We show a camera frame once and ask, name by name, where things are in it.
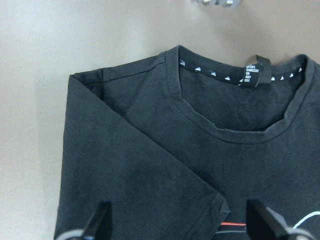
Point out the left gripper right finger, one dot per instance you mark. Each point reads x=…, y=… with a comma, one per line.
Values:
x=263, y=223

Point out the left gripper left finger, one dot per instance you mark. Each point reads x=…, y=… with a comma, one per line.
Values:
x=99, y=225

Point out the black t-shirt with logo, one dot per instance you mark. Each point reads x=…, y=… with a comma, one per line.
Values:
x=177, y=143

